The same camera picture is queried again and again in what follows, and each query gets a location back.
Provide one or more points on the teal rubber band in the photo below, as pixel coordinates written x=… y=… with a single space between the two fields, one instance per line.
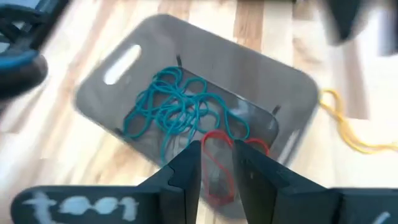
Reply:
x=248 y=129
x=169 y=68
x=132 y=136
x=163 y=152
x=196 y=80

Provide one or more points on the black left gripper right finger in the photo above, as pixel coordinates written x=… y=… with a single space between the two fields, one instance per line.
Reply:
x=273 y=202

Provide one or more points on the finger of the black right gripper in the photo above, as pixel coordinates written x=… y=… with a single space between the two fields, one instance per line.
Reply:
x=390 y=25
x=343 y=18

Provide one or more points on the red rubber band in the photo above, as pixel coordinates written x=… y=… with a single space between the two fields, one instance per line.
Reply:
x=217 y=132

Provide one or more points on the yellow rubber band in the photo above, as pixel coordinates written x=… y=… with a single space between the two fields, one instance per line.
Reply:
x=345 y=129

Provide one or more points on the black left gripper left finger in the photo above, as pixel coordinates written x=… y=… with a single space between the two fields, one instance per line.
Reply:
x=174 y=202

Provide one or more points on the grey translucent plastic bin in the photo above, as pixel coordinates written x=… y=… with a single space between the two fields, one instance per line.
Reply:
x=217 y=62

